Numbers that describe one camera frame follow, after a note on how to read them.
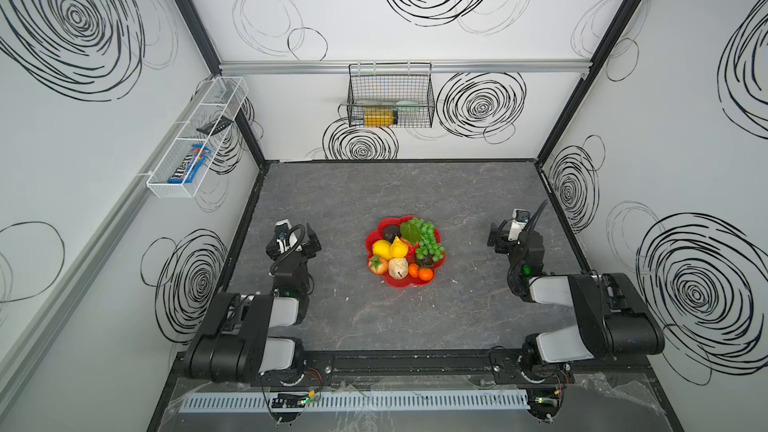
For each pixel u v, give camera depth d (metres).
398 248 0.86
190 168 0.67
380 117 0.88
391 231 0.91
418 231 0.88
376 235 0.95
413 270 0.87
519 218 0.79
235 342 0.43
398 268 0.84
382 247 0.89
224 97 0.93
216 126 0.76
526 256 0.69
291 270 0.65
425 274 0.84
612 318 0.45
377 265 0.83
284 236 0.72
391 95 0.99
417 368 0.75
